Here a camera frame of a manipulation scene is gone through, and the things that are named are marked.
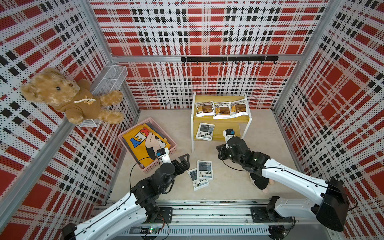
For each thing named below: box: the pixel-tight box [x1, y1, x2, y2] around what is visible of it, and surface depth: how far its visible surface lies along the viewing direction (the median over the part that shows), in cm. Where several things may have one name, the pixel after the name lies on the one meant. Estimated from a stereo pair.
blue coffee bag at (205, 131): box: [196, 122, 215, 141], surface depth 88 cm
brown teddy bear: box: [21, 68, 125, 124], surface depth 54 cm
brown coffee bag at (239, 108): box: [230, 98, 249, 119], surface depth 74 cm
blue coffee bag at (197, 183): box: [187, 168, 210, 191], surface depth 86 cm
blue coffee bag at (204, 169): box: [196, 160, 213, 180], surface depth 90 cm
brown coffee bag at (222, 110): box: [213, 101, 233, 120], surface depth 74 cm
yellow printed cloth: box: [123, 123, 171, 168], surface depth 95 cm
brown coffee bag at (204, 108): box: [195, 101, 215, 117], surface depth 74 cm
